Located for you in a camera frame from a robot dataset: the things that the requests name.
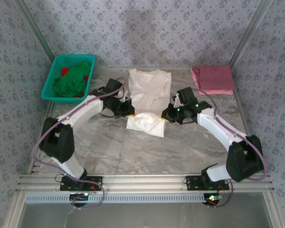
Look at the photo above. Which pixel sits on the white t-shirt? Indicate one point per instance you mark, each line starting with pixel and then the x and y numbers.
pixel 149 83

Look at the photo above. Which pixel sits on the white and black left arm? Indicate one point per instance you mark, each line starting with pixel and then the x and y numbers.
pixel 59 142

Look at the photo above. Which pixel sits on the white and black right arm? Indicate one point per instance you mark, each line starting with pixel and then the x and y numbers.
pixel 244 159

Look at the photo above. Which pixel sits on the folded pink t-shirt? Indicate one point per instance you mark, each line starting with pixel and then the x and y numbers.
pixel 213 92

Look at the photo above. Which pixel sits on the folded maroon t-shirt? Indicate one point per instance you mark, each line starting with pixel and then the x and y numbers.
pixel 216 77

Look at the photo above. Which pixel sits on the green t-shirt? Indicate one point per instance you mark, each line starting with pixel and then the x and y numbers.
pixel 71 80

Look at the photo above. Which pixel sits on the green plastic basket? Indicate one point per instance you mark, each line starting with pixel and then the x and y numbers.
pixel 61 100

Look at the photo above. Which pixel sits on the black controller board with LED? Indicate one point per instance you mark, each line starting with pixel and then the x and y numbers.
pixel 78 195
pixel 212 202

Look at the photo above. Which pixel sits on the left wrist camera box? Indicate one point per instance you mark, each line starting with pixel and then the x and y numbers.
pixel 122 95

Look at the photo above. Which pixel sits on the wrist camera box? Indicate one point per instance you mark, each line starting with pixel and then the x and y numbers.
pixel 122 95
pixel 175 99

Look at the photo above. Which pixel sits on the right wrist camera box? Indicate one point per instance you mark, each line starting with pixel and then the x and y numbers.
pixel 175 99

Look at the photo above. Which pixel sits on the long aluminium mounting rail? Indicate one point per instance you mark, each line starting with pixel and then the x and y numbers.
pixel 145 183

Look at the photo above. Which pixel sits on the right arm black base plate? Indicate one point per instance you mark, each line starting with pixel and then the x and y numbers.
pixel 192 185

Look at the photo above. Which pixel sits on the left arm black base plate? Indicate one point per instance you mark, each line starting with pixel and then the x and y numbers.
pixel 64 187

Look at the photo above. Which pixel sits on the aluminium corner post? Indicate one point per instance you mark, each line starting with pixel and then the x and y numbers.
pixel 37 33
pixel 249 33

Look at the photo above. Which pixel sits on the aluminium frame leg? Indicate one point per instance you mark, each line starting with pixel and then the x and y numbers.
pixel 272 211
pixel 14 211

